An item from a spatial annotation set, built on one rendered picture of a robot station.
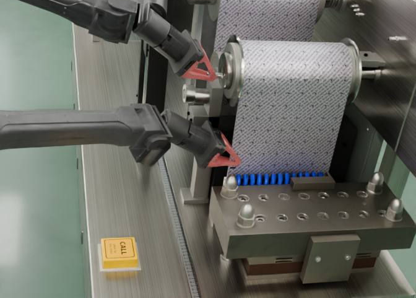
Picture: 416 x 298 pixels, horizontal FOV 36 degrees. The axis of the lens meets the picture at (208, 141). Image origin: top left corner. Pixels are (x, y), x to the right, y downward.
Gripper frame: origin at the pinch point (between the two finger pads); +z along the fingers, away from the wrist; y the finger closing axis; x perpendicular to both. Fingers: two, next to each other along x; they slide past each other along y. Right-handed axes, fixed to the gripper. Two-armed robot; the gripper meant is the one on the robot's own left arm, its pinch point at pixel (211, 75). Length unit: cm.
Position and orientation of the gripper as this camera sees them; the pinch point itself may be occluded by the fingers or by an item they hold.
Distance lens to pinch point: 133.2
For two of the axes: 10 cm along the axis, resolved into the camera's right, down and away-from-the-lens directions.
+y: 2.5, 5.6, -7.9
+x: 6.9, -6.8, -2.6
